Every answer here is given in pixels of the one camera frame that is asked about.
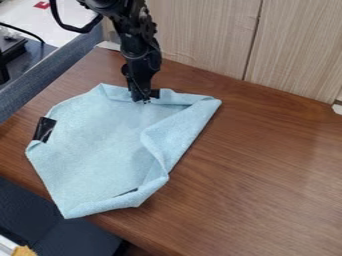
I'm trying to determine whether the light blue cloth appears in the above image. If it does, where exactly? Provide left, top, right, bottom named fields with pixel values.
left=24, top=83, right=224, bottom=220

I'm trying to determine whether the dark chair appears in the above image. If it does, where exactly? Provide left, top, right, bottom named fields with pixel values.
left=0, top=176, right=125, bottom=256

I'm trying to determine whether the black lab device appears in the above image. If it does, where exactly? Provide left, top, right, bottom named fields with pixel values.
left=0, top=27, right=30, bottom=85

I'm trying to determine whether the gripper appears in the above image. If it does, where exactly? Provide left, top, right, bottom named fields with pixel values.
left=120, top=49, right=163, bottom=104

